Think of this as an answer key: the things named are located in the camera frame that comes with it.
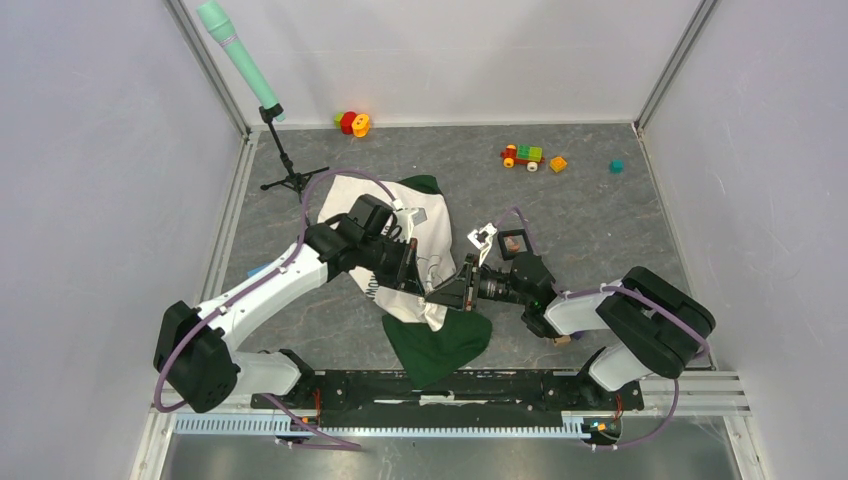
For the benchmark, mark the white and green t-shirt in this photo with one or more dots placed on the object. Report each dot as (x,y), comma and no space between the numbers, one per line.
(430,341)

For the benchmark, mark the orange toy brick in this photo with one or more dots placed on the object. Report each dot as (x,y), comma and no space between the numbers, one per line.
(558,164)

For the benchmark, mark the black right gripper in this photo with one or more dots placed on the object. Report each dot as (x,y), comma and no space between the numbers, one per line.
(451,293)

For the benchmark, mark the teal small cube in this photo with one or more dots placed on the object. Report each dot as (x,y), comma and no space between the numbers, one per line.
(616,166)

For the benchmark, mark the blue and white toy brick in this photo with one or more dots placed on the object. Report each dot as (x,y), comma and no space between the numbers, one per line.
(263,271)

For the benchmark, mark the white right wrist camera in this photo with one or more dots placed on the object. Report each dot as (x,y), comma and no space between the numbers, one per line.
(483,239)

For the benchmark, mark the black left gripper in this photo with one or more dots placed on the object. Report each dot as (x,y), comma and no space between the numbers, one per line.
(406,275)

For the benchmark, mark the black square display box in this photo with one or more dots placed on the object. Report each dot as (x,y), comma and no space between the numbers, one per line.
(519,235)

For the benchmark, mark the colourful toy brick train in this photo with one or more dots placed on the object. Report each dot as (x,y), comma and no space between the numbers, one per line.
(531,157)

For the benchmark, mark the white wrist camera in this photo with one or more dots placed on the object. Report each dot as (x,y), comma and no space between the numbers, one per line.
(483,239)
(408,217)

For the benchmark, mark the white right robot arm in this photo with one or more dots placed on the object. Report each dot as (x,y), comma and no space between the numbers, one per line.
(658,328)

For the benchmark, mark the mint green microphone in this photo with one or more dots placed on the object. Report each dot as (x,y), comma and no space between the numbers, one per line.
(221,29)

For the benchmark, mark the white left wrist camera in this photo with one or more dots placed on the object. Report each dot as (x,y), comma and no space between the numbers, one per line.
(408,217)

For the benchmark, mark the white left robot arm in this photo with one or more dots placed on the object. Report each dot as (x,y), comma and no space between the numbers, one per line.
(197,351)

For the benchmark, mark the red orange stacking rings toy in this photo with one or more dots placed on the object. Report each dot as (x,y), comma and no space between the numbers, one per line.
(353,123)

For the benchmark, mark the black tripod stand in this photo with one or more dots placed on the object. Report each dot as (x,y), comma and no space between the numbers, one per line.
(294,180)

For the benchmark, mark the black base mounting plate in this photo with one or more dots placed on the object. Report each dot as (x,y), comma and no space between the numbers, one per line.
(467,398)

